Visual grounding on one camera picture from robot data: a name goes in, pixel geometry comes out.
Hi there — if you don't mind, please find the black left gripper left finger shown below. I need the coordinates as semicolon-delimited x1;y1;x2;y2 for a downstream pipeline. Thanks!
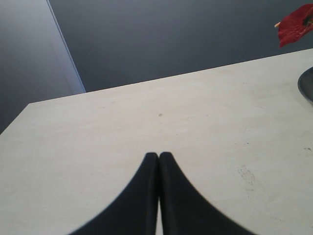
73;153;159;235

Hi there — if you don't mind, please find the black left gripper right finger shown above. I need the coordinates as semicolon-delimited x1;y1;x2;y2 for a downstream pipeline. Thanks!
159;152;245;235

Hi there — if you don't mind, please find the artificial anthurium plant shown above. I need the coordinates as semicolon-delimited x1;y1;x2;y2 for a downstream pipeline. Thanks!
274;3;313;48

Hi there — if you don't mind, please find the round stainless steel plate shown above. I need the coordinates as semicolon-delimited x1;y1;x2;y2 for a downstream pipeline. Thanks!
297;67;313;104

